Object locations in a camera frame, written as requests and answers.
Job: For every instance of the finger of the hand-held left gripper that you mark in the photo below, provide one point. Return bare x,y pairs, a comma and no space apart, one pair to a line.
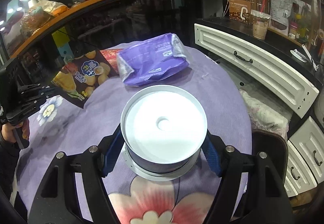
38,90
27,107

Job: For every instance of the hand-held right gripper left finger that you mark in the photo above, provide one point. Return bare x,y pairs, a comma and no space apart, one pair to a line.
111,155

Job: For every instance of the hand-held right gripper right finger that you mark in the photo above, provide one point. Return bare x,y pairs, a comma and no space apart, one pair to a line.
211,155

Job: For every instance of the dark blue chip bag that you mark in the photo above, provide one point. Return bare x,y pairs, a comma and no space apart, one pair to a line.
86,72

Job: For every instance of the dark blue paper cup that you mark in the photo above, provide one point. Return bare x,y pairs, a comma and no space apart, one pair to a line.
162,122

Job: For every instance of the black trash bin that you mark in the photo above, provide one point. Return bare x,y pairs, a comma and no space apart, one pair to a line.
272,153

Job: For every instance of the purple plastic packet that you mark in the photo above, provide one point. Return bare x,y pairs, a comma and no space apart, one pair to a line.
151,62

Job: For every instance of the person's left hand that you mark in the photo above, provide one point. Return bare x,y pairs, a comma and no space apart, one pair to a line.
6,131

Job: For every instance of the purple floral tablecloth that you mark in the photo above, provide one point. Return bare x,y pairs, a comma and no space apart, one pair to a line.
215,102

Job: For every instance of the yellow sign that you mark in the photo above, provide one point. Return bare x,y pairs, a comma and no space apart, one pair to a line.
60,39

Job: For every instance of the white patterned cushion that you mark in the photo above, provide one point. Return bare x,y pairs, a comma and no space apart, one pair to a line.
265,110

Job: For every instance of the white drawer unit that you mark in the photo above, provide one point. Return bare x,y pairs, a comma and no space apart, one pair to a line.
303,158

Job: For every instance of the white drawer cabinet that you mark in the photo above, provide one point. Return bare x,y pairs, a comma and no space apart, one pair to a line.
253,62

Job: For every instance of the white hair tool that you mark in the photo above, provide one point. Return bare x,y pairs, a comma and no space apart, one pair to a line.
302,55

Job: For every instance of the plastic coffee cup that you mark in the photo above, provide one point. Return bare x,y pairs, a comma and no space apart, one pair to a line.
259,25

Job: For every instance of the white dark pouch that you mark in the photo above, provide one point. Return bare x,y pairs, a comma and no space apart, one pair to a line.
279,11

